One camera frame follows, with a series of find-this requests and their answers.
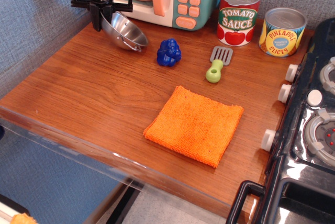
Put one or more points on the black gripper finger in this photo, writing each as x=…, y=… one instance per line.
x=95, y=16
x=106, y=13

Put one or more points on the small steel pot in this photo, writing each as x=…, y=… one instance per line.
x=123, y=33

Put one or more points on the blue toy grape bunch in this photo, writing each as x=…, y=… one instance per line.
x=169, y=53

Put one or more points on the tomato sauce can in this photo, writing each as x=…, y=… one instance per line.
x=236, y=21

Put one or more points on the orange microfibre cloth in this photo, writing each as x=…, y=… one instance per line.
x=195, y=126

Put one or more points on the pineapple slices can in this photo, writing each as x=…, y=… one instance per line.
x=282, y=31

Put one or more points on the white stove knob far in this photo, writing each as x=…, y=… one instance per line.
x=291, y=72

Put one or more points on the white stove knob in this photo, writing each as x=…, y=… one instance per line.
x=291, y=72
x=284, y=93
x=268, y=139

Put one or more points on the white stove knob middle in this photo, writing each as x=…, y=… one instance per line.
x=284, y=93

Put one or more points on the white stove knob near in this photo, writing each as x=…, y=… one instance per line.
x=268, y=139

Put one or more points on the orange plush object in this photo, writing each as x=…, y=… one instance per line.
x=22, y=219

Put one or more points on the black toy stove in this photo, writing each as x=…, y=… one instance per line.
x=299, y=175

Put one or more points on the toy spatula green handle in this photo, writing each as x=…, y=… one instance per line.
x=220, y=57

